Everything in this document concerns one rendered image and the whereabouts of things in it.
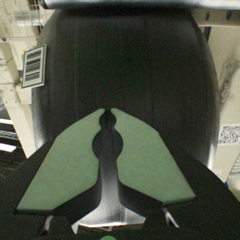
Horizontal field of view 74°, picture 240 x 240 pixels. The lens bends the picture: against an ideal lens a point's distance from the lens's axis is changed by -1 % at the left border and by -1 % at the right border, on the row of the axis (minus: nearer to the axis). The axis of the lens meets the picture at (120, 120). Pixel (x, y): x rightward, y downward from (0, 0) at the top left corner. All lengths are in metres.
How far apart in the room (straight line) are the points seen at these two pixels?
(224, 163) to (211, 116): 0.40
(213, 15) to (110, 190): 0.44
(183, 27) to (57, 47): 0.18
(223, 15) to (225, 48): 0.07
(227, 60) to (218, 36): 0.07
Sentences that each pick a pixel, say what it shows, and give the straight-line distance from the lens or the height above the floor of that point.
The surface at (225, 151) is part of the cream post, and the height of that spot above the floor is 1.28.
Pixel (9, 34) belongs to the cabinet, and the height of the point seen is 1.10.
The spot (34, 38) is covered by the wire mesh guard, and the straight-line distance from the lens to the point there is 0.82.
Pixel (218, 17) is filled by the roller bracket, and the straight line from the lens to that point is 0.48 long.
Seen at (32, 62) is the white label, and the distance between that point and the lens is 0.27.
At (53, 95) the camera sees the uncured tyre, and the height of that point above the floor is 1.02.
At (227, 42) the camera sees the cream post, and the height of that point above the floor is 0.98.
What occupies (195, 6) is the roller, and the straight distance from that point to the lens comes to 0.32.
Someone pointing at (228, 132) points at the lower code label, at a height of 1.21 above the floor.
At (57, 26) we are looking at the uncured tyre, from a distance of 0.28.
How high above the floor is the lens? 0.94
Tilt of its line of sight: 31 degrees up
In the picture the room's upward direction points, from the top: 179 degrees clockwise
